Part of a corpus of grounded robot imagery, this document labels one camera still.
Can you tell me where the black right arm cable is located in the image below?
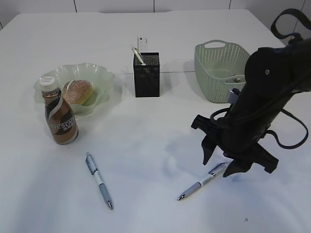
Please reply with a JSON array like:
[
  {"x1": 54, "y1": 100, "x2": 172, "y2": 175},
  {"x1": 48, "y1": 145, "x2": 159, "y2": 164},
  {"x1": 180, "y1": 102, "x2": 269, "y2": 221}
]
[{"x1": 208, "y1": 8, "x2": 311, "y2": 150}]

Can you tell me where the beige white pen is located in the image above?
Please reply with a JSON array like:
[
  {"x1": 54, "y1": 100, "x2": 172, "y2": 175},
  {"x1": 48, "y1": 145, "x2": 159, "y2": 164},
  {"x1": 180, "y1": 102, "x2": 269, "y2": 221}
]
[{"x1": 131, "y1": 46, "x2": 146, "y2": 66}]

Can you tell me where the green wavy glass plate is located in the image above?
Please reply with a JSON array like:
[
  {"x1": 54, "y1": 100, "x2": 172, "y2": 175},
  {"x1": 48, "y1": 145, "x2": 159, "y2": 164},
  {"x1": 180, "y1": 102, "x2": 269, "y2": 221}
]
[{"x1": 42, "y1": 63, "x2": 115, "y2": 115}]

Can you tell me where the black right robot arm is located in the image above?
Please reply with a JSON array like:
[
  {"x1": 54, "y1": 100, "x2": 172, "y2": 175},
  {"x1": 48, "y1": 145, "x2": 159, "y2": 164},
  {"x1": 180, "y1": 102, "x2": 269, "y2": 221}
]
[{"x1": 191, "y1": 39, "x2": 311, "y2": 177}]

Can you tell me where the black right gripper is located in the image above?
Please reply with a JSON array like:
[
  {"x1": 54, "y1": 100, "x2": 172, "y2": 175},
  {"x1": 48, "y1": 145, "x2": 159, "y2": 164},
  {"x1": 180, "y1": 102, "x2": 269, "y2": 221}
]
[{"x1": 191, "y1": 104, "x2": 278, "y2": 177}]

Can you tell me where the green plastic basket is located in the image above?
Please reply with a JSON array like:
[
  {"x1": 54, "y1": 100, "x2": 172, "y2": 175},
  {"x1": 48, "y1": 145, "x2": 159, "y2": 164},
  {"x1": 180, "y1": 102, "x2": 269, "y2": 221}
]
[{"x1": 194, "y1": 40, "x2": 250, "y2": 103}]

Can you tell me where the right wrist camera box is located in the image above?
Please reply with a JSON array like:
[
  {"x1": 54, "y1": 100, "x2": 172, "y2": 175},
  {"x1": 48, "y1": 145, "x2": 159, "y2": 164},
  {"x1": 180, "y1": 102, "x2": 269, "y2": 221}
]
[{"x1": 227, "y1": 88, "x2": 241, "y2": 104}]

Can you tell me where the clear plastic ruler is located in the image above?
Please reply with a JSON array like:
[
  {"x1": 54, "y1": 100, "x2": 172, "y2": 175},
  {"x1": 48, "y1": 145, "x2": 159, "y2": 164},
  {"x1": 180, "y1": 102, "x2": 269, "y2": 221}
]
[{"x1": 137, "y1": 36, "x2": 148, "y2": 52}]

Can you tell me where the brown Nescafe coffee bottle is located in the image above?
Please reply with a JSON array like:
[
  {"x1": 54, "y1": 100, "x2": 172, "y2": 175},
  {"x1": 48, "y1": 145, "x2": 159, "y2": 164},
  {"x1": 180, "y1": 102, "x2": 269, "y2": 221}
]
[{"x1": 39, "y1": 77, "x2": 79, "y2": 145}]

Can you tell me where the black mesh pen holder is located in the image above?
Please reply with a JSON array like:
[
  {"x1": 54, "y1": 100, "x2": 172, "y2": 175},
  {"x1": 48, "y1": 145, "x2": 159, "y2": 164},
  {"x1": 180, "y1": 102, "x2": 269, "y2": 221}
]
[{"x1": 133, "y1": 52, "x2": 160, "y2": 98}]

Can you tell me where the sugar coated bread roll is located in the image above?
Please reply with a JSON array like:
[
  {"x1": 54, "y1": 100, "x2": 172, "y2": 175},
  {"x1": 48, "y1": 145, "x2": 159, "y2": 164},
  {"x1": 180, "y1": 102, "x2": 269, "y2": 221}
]
[{"x1": 62, "y1": 80, "x2": 93, "y2": 105}]

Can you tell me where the grey clear pen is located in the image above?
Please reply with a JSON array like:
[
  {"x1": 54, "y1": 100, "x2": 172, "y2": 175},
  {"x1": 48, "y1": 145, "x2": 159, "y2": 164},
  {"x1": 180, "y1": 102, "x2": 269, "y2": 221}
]
[{"x1": 177, "y1": 162, "x2": 229, "y2": 201}]

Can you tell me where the blue white pen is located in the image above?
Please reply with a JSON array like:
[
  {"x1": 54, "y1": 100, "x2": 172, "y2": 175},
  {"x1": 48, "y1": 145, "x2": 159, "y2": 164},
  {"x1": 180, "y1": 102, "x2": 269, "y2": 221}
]
[{"x1": 86, "y1": 152, "x2": 114, "y2": 210}]

